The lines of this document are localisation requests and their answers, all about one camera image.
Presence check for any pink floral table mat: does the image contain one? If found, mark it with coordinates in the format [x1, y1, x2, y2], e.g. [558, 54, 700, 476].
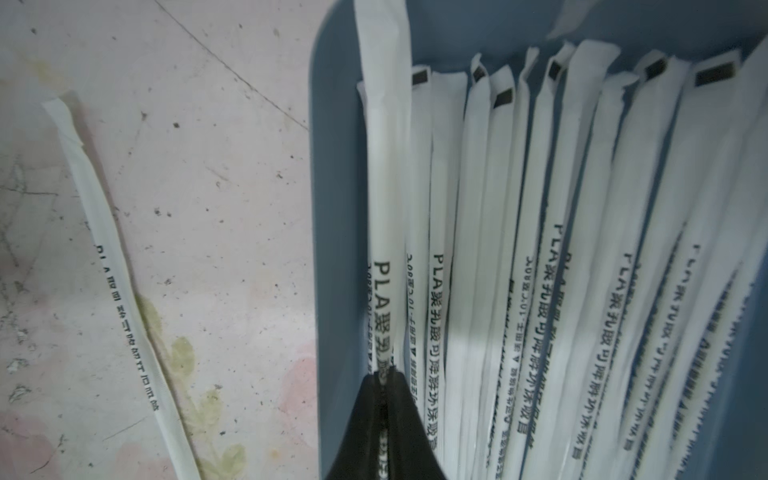
[1, 1, 330, 479]

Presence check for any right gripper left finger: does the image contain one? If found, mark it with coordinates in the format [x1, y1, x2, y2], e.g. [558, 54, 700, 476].
[325, 374, 386, 480]

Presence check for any blue plastic storage tray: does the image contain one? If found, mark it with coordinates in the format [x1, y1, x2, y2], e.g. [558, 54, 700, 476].
[308, 0, 767, 474]

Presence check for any white straw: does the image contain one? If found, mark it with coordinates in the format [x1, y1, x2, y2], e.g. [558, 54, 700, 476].
[352, 0, 414, 376]
[43, 98, 201, 479]

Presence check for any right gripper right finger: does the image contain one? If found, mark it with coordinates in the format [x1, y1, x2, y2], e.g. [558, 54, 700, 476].
[384, 367, 446, 480]

